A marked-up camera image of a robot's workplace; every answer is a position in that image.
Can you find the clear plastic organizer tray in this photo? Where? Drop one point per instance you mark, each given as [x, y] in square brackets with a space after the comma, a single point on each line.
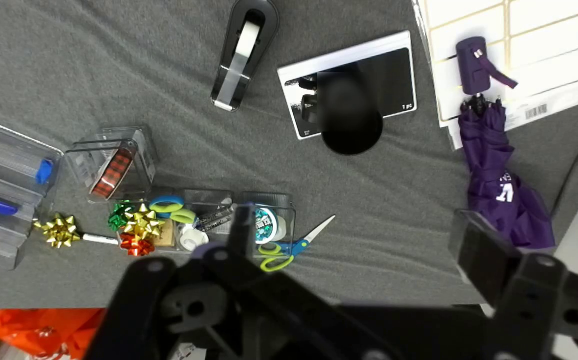
[8, 231]

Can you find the small gold gift bow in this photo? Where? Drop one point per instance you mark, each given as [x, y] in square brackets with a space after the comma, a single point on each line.
[58, 231]

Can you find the clear box with red ribbon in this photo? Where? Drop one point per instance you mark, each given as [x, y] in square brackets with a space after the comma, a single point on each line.
[111, 170]

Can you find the teal ribbon spool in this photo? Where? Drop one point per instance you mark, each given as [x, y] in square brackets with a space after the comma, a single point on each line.
[269, 224]

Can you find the clear bin with bows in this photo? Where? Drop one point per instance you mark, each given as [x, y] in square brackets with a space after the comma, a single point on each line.
[218, 200]

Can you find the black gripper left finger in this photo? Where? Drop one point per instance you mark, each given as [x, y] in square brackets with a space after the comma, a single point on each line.
[168, 307]

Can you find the black cup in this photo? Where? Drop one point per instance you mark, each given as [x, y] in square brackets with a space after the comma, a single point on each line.
[351, 126]

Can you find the green gift bow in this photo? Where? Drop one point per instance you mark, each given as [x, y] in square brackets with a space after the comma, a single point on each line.
[119, 217]

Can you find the orange cloth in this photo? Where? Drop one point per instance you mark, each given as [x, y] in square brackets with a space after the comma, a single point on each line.
[34, 327]

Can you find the purple cloth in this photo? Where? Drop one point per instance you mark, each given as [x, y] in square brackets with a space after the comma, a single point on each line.
[494, 167]

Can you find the clear box with blue item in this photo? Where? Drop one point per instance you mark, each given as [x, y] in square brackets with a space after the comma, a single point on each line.
[45, 172]

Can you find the red gift bow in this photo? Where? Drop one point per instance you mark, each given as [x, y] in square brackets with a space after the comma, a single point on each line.
[135, 245]

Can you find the white label sheet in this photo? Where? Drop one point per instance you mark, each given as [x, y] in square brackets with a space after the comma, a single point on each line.
[540, 40]

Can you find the large gold gift bow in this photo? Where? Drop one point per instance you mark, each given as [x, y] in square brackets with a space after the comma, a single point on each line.
[142, 224]

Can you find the green ribbon roll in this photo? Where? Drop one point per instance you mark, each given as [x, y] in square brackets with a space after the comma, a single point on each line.
[180, 217]

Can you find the grey tablecloth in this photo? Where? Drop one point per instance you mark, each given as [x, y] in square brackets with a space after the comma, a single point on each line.
[135, 67]

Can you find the purple umbrella sleeve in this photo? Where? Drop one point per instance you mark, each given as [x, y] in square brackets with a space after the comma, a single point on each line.
[475, 67]

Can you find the small white ribbon roll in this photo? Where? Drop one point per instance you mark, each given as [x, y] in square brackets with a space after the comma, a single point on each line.
[190, 237]

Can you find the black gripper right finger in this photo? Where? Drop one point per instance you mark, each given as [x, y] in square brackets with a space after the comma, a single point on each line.
[534, 300]

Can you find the white framed black picture frame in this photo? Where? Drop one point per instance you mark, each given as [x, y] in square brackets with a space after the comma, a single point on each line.
[395, 73]

